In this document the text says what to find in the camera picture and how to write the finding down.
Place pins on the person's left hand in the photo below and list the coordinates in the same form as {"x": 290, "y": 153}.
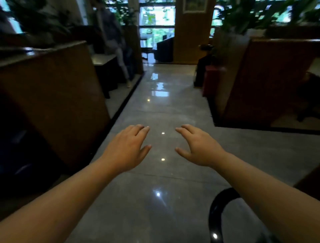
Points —
{"x": 122, "y": 152}

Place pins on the person's right hand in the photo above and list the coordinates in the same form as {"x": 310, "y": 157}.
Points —
{"x": 202, "y": 150}

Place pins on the person's left middle finger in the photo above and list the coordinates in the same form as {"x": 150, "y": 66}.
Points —
{"x": 137, "y": 129}

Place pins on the person's right middle finger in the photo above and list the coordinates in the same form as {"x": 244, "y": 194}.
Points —
{"x": 190, "y": 128}

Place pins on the person's left thumb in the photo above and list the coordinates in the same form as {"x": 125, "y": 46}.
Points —
{"x": 146, "y": 151}

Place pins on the person's right thumb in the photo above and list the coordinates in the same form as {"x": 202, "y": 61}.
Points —
{"x": 182, "y": 152}

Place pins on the person's right forearm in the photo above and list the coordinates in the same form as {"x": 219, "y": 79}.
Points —
{"x": 270, "y": 197}

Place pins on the person's left forearm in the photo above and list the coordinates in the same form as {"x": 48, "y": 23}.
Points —
{"x": 57, "y": 200}

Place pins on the red bin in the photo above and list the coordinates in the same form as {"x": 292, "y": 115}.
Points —
{"x": 212, "y": 80}

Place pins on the white-topped dark table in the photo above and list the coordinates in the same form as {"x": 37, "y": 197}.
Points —
{"x": 105, "y": 67}

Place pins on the black curved chair back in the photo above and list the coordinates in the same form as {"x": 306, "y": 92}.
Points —
{"x": 217, "y": 212}

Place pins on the tall pale planter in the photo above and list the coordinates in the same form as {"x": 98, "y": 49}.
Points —
{"x": 230, "y": 70}

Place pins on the brown wooden partition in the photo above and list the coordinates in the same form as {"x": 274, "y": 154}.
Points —
{"x": 55, "y": 100}
{"x": 265, "y": 82}

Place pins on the brown wooden pillar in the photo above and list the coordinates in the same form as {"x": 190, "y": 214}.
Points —
{"x": 192, "y": 35}

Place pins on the glass window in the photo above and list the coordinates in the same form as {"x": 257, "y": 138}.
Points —
{"x": 157, "y": 22}

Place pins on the framed picture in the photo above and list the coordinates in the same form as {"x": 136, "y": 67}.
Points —
{"x": 195, "y": 5}

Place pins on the green potted plant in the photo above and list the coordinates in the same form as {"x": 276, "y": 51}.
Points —
{"x": 240, "y": 15}

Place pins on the dark leafy plant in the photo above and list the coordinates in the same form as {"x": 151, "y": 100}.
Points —
{"x": 35, "y": 22}

